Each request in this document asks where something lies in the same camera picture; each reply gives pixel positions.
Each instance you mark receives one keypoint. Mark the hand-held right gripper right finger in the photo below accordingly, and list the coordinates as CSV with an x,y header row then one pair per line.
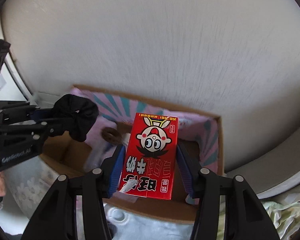
x,y
185,172

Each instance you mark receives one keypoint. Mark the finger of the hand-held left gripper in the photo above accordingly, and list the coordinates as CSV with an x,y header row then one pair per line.
x,y
42,114
45,130

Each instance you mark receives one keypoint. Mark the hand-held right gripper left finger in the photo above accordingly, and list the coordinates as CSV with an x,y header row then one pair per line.
x,y
116,172

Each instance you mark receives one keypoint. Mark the black scrunchie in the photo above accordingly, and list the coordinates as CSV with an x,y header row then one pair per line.
x,y
77,115

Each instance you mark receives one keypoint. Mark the red milk carton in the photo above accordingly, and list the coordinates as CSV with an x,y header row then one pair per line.
x,y
150,160

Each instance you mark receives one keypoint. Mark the pink teal printed cardboard box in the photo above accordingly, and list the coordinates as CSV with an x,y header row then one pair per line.
x,y
207,140

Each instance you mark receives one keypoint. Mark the pale blue floral cloth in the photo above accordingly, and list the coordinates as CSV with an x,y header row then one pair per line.
x,y
145,230

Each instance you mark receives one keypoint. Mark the pale yellow green bedding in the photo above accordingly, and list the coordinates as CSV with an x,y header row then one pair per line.
x,y
285,217

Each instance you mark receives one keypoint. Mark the white door frame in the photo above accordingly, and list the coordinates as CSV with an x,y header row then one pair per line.
x,y
20,80

